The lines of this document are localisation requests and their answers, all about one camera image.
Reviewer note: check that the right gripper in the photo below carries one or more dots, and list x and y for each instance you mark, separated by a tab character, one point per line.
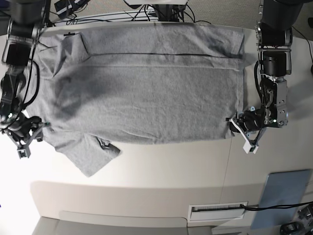
21	128

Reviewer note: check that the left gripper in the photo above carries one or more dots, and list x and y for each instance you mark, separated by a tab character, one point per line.
247	122

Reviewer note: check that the grey T-shirt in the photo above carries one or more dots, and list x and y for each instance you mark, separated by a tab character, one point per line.
152	84

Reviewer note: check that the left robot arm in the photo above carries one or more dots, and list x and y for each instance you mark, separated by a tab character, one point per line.
274	40

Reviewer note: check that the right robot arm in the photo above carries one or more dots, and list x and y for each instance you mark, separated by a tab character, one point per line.
27	18

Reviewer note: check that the blue-grey flat panel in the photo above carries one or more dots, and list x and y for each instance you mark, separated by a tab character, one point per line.
281	188

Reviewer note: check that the black equipment bottom right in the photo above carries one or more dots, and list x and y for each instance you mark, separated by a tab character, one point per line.
302	225

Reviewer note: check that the black device with label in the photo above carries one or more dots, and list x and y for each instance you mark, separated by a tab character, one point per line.
63	8

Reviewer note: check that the central black robot stand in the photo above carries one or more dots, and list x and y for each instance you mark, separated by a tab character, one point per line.
169	12

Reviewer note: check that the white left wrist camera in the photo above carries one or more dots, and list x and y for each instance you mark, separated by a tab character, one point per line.
250	148

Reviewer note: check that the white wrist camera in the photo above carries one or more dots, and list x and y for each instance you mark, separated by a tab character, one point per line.
23	151
250	148

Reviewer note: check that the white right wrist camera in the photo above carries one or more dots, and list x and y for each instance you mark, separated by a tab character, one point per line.
23	151

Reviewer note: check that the white cable grommet slot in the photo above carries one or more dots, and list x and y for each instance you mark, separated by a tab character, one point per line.
215	212

